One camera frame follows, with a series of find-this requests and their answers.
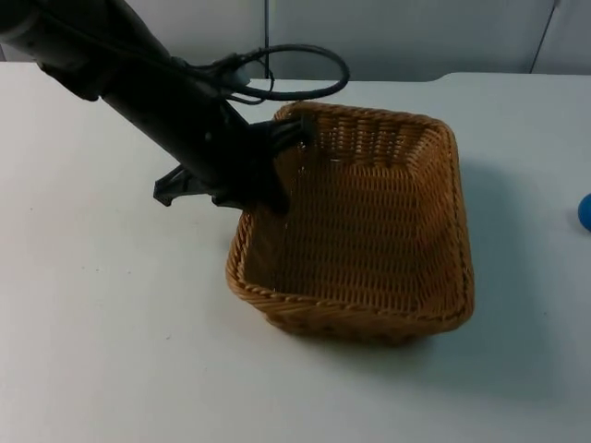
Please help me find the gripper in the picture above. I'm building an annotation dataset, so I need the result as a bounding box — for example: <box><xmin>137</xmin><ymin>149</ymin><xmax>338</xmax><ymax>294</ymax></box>
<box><xmin>153</xmin><ymin>114</ymin><xmax>317</xmax><ymax>215</ymax></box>

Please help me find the pale brown wicker basket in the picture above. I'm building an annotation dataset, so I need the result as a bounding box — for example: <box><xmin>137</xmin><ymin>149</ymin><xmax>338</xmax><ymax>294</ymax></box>
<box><xmin>224</xmin><ymin>100</ymin><xmax>476</xmax><ymax>348</ymax></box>

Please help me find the blue ball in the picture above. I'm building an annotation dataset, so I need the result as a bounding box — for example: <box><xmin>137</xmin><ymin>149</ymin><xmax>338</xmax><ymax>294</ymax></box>
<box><xmin>575</xmin><ymin>192</ymin><xmax>591</xmax><ymax>234</ymax></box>

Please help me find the black cable loop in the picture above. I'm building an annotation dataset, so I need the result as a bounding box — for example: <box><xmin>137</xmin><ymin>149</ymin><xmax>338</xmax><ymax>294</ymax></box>
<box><xmin>229</xmin><ymin>43</ymin><xmax>351</xmax><ymax>106</ymax></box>

